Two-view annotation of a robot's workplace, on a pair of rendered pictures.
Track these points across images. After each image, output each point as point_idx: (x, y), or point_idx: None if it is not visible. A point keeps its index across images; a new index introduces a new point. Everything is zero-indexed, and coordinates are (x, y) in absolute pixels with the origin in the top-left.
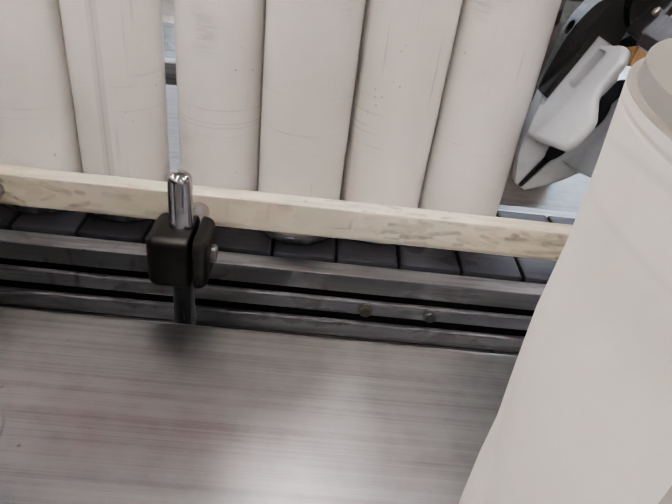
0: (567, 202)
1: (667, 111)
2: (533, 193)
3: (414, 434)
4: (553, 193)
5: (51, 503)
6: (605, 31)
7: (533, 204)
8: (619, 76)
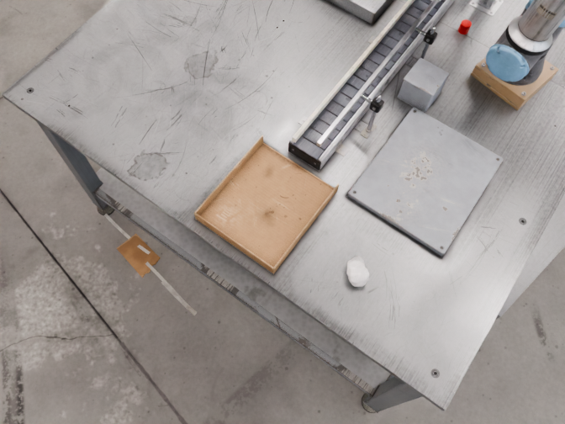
0: (451, 60)
1: None
2: (458, 55)
3: None
4: (456, 60)
5: None
6: None
7: (452, 50)
8: (562, 198)
